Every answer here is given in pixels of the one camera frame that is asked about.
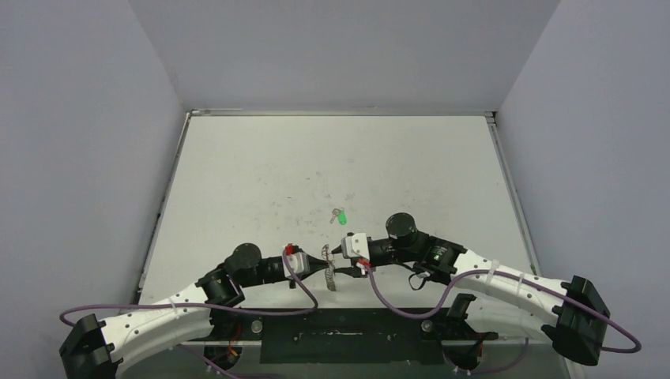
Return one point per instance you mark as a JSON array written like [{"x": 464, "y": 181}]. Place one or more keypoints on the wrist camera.
[
  {"x": 355, "y": 246},
  {"x": 295, "y": 264}
]

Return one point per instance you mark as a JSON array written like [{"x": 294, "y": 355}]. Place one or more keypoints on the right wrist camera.
[{"x": 355, "y": 246}]

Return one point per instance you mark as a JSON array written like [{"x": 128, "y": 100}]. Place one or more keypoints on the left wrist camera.
[{"x": 295, "y": 264}]

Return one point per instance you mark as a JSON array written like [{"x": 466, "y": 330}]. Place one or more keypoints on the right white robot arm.
[{"x": 570, "y": 315}]

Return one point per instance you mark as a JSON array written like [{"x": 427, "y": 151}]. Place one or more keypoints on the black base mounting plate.
[{"x": 356, "y": 335}]

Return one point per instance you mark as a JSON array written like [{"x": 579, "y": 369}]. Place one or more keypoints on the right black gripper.
[{"x": 357, "y": 263}]

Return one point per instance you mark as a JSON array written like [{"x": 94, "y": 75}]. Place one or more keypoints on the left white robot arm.
[{"x": 105, "y": 348}]

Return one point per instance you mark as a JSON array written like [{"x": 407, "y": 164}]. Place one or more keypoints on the large keyring with small rings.
[{"x": 329, "y": 271}]

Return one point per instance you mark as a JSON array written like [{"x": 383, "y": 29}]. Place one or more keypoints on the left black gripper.
[{"x": 315, "y": 265}]

